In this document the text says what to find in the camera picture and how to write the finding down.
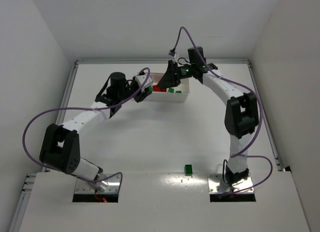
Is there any red rounded lego brick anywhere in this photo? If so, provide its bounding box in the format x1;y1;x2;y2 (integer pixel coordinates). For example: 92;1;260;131
152;85;167;92

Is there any green square lego brick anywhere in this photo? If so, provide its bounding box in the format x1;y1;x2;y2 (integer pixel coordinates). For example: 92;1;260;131
184;164;193;176

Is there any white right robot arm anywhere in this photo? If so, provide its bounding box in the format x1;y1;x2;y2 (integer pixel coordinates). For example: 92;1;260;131
157;47;259;186

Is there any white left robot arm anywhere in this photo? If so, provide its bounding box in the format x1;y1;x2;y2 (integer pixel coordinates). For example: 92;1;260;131
39;71;153;183

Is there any white compartment tray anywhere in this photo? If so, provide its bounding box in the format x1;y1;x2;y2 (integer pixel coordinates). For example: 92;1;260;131
141;72;190;103

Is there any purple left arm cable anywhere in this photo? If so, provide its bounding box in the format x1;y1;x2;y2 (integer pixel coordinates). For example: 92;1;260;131
22;67;151;187

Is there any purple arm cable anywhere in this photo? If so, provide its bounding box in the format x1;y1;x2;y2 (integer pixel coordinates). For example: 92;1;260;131
169;26;273;196
22;67;151;187

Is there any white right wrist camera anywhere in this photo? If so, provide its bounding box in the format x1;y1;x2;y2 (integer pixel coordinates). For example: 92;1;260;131
168;49;180;63

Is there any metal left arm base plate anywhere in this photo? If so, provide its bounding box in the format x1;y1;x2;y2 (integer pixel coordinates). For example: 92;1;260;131
74;173;122;195

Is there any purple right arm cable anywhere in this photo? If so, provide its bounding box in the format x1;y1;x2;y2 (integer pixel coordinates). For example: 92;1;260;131
169;26;273;196

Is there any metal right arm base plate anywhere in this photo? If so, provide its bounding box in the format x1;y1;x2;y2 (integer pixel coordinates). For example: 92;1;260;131
207;173;254;194

